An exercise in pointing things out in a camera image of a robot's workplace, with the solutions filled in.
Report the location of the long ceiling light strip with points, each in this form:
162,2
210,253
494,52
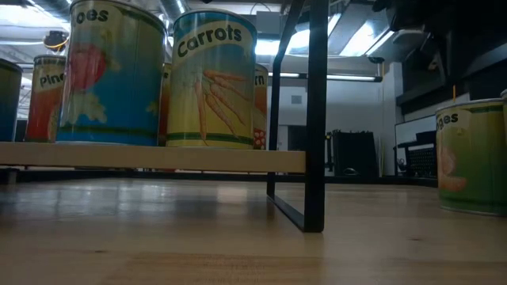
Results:
348,78

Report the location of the black dome ceiling fixture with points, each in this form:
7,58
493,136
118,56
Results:
55,39

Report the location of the carrots tin can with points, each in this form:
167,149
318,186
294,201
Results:
212,99

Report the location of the black perforated cart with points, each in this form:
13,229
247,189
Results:
421,160

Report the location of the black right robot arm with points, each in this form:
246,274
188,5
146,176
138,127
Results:
455,16

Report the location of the corn tin can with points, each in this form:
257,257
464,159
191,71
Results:
260,111

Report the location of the pineapple tin can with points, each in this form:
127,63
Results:
43,103

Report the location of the tomatoes tin can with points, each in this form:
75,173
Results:
111,99

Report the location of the oranges tin can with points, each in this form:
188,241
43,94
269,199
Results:
467,158

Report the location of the red orange tin can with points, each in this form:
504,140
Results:
164,107

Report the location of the white board panel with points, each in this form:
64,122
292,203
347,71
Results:
408,128

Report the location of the grey wall vent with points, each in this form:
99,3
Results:
296,99

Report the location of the black aluminium table frame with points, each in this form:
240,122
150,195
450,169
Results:
356,180

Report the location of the black cabinet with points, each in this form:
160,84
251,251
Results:
354,152

